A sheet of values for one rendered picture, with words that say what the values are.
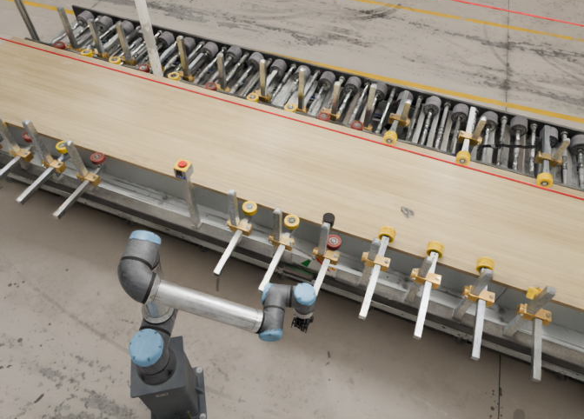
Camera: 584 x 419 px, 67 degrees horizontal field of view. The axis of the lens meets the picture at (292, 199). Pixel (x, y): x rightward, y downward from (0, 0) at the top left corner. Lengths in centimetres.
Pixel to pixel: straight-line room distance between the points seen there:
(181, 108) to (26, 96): 106
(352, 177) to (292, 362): 124
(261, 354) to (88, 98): 206
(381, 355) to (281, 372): 66
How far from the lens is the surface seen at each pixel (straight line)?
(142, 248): 170
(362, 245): 250
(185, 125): 294
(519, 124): 341
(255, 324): 175
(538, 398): 332
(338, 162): 268
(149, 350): 215
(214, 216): 277
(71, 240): 372
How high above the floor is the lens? 281
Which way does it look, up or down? 51 degrees down
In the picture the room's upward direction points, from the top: 3 degrees clockwise
